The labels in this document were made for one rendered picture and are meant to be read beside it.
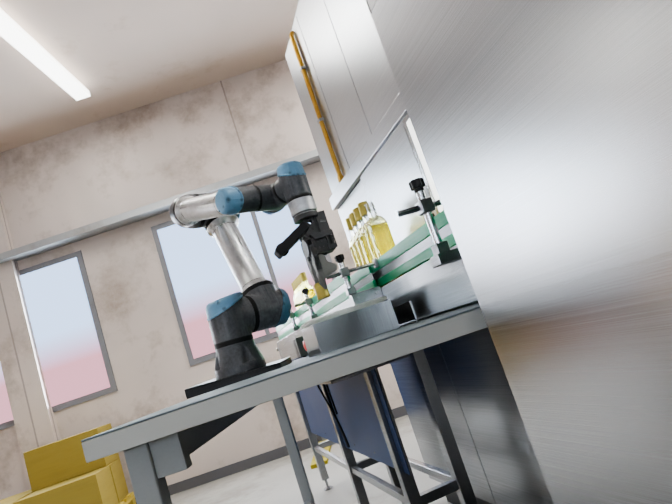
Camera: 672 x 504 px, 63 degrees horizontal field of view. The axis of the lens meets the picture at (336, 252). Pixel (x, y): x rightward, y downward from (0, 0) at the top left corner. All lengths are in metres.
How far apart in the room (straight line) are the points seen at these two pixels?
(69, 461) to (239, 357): 3.41
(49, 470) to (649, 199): 4.74
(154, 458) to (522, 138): 0.72
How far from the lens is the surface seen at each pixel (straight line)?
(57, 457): 4.96
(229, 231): 1.86
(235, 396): 0.89
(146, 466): 0.99
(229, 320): 1.64
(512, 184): 0.70
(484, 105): 0.71
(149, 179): 5.42
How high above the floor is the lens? 0.77
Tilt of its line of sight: 9 degrees up
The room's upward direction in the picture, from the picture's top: 19 degrees counter-clockwise
